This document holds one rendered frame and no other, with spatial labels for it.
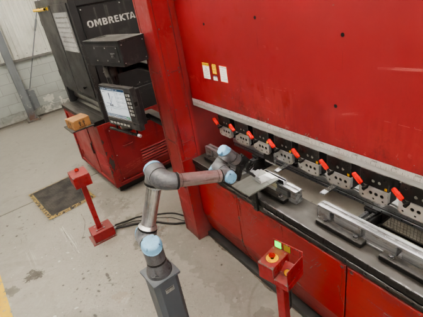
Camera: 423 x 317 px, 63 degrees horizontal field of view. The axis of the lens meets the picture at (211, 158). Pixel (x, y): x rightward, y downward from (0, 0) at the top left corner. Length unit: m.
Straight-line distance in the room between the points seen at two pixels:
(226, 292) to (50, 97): 6.94
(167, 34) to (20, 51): 6.27
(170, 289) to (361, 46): 1.62
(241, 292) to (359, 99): 1.87
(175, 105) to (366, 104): 1.60
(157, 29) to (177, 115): 0.67
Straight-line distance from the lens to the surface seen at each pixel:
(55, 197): 4.99
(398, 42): 1.54
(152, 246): 2.00
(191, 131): 2.95
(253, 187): 2.29
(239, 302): 2.92
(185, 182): 1.87
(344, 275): 2.16
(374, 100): 1.65
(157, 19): 2.68
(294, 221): 2.20
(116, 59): 2.79
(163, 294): 2.17
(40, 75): 8.83
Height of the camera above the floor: 2.26
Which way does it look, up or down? 28 degrees down
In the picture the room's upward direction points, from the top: 10 degrees counter-clockwise
